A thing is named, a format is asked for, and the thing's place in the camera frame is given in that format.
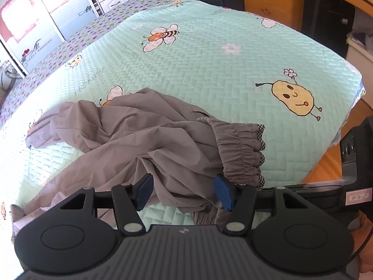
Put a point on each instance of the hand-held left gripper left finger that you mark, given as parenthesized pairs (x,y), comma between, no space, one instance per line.
(144,191)

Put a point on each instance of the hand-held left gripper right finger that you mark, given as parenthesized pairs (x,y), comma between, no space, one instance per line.
(224,192)

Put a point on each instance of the grey pants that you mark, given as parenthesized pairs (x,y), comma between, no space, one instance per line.
(131,134)

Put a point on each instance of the person's right hand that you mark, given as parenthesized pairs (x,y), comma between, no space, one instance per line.
(366,224)

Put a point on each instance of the green quilted bee bedspread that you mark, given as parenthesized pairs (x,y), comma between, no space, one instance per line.
(233,78)

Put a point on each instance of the white storage box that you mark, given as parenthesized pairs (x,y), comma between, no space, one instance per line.
(360,55)

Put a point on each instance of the black computer tower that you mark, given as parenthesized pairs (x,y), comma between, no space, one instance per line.
(326,20)

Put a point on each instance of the purple dotted bed sheet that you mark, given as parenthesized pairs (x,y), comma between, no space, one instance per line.
(87,35)

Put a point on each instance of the light blue sliding wardrobe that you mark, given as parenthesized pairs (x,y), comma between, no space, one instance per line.
(67,20)

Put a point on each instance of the wooden desk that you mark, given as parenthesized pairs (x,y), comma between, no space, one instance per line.
(268,3)

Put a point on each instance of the pink-bordered paper sheet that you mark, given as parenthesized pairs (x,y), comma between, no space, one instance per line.
(17,17)

